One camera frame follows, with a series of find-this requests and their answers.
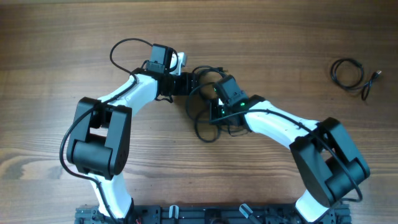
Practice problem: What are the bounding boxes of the thin black usb cable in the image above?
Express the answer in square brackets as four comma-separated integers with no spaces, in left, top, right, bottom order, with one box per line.
[329,58,382,101]

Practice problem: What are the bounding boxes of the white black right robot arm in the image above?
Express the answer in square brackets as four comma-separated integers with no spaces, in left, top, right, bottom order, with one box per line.
[210,75,370,223]

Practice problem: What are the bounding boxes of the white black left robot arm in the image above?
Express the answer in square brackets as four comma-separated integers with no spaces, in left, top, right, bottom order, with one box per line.
[60,44,195,223]

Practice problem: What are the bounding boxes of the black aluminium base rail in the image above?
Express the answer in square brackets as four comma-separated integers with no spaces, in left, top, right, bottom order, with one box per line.
[74,204,352,224]

